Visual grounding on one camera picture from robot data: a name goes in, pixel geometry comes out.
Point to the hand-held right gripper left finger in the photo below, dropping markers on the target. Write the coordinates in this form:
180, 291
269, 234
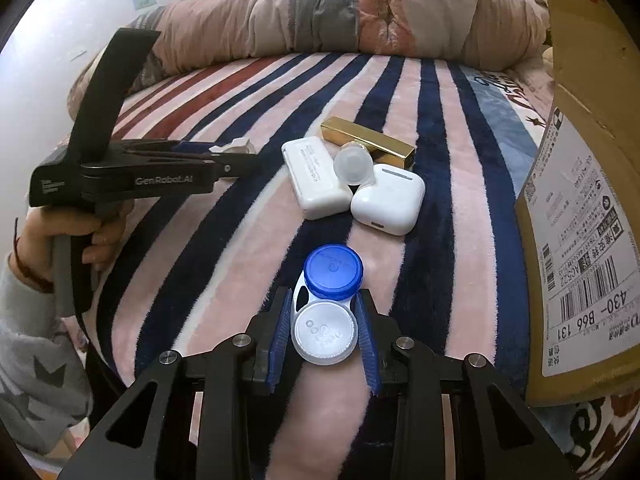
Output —
280, 342

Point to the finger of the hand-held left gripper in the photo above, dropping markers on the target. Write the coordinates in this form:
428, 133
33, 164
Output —
235, 165
172, 147

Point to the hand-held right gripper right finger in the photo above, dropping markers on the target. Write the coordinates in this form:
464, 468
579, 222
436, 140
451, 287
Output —
368, 352

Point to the small white item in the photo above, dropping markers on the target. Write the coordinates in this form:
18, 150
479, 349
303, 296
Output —
235, 147

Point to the blue white contact lens case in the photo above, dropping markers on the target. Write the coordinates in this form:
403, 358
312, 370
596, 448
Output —
327, 305

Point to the person's left forearm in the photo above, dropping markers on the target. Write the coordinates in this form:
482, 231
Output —
35, 365

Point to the person's left hand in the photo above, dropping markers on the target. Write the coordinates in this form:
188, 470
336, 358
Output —
82, 245

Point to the white rectangular plastic case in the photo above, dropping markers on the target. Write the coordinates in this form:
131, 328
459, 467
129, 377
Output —
315, 177

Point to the striped fleece blanket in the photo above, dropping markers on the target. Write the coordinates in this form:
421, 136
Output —
210, 260

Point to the small frosted round bottle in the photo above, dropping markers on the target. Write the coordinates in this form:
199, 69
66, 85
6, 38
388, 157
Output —
354, 166

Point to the gold rectangular box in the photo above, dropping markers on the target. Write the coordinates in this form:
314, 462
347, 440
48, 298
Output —
370, 140

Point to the white earbuds case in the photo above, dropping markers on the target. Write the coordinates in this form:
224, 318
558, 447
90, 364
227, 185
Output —
387, 200

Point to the pink grey quilted comforter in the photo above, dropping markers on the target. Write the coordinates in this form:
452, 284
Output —
350, 15

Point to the cardboard box with label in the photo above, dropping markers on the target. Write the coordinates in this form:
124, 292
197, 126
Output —
575, 160

